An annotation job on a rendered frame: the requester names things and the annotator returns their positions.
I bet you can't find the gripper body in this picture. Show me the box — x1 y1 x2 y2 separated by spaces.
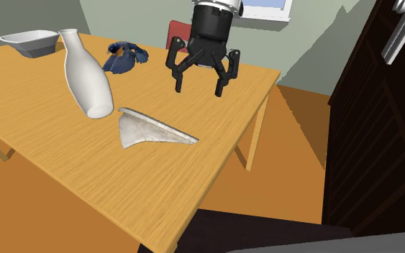
186 4 237 69

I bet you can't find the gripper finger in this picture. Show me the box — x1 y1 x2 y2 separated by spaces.
165 36 205 94
210 49 242 98

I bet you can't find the red chair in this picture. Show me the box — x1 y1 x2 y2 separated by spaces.
165 19 194 54

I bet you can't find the blue bird figure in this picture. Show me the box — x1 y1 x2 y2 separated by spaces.
102 40 150 75

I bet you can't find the white framed window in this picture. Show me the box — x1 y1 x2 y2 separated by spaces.
238 0 293 23

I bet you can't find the white ceramic vase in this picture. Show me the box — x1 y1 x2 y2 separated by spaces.
58 28 115 120

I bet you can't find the wooden table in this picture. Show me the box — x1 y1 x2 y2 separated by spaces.
0 32 282 253

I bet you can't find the white square bowl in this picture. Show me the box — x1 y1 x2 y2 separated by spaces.
0 29 61 59

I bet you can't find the dark door with silver handle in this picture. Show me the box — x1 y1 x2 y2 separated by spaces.
321 0 405 237

